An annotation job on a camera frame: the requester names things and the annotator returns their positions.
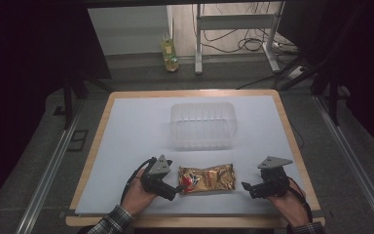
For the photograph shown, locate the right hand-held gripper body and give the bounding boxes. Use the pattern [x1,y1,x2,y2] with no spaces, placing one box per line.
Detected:
[255,156,294,200]

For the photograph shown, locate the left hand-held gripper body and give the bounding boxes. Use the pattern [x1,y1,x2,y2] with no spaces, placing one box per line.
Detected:
[140,154,178,202]

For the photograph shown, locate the gold snack packet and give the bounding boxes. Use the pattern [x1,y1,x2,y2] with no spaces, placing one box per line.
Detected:
[177,163,237,196]

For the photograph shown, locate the clear plastic container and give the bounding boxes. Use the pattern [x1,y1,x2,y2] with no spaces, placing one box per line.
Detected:
[169,101,239,151]

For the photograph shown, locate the person's left hand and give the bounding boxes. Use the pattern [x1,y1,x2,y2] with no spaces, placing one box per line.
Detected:
[120,168,159,216]

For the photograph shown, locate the person's right hand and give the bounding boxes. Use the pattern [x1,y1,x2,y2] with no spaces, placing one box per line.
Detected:
[266,178,310,229]

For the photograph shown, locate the wooden table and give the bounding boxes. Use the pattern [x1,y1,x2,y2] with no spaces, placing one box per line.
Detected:
[64,89,326,229]

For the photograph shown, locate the white table mat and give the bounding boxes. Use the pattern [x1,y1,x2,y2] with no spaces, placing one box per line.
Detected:
[74,95,321,215]

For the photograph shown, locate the black metal stand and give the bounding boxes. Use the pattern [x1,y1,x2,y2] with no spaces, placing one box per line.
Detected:
[53,74,115,131]
[274,55,347,127]

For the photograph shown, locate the yellow green bottle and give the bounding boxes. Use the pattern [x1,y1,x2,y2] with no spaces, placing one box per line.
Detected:
[160,30,180,73]

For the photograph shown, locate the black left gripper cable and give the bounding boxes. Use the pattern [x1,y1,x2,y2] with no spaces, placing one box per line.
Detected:
[119,157,158,207]

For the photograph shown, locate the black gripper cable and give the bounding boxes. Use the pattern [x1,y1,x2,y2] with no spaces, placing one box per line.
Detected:
[119,157,158,207]
[285,176,314,225]

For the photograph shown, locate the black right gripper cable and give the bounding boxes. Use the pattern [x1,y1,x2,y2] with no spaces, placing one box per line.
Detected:
[285,176,314,225]

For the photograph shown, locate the aluminium floor rail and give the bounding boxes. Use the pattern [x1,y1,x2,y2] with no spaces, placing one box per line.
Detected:
[14,98,86,234]
[313,94,374,234]

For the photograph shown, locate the black floor cables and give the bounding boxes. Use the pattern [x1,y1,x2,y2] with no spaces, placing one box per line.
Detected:
[201,3,301,91]

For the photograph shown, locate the white metal desk frame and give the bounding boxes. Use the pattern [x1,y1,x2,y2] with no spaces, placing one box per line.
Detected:
[194,1,286,76]

